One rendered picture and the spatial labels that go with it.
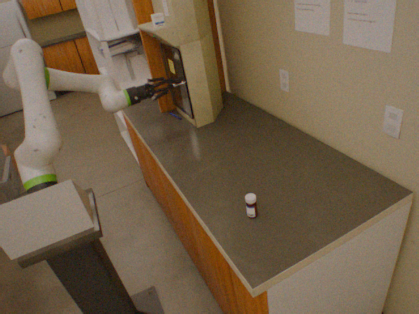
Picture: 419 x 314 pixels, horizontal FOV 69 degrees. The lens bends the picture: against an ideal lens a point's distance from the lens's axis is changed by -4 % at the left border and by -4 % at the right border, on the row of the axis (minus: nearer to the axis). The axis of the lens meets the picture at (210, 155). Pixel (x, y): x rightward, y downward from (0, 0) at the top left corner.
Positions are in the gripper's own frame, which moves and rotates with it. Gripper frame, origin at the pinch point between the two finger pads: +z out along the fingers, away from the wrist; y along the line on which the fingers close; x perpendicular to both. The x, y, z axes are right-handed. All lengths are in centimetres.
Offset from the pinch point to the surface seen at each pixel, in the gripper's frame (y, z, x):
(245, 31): 17, 48, -2
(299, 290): -40, -9, -115
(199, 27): 26.9, 17.2, -9.2
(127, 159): -120, -26, 155
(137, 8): 38.8, -3.0, 26.2
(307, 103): -11, 48, -54
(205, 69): 4.9, 16.4, -10.1
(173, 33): 27.6, 2.7, -11.0
